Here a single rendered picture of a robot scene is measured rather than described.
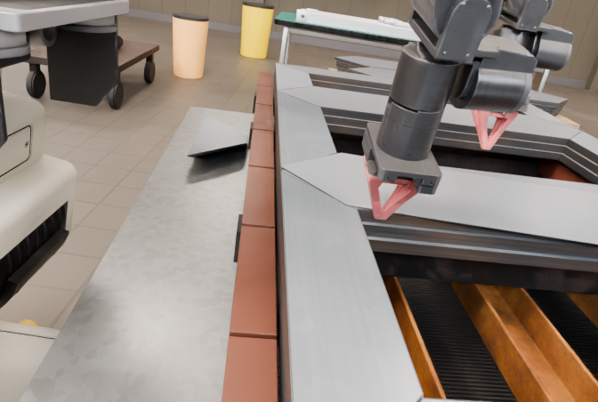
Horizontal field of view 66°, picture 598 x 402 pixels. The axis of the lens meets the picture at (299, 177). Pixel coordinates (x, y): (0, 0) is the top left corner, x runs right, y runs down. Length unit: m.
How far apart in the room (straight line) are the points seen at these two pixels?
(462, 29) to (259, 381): 0.32
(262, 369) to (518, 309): 0.50
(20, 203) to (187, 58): 4.12
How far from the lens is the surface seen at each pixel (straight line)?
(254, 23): 6.22
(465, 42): 0.43
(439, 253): 0.60
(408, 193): 0.52
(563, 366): 0.72
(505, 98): 0.49
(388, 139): 0.48
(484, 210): 0.64
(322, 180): 0.61
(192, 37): 4.68
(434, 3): 0.41
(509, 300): 0.81
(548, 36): 0.90
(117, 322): 0.64
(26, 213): 0.67
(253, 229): 0.54
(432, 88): 0.45
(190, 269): 0.72
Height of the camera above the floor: 1.11
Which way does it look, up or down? 24 degrees down
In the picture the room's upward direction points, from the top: 9 degrees clockwise
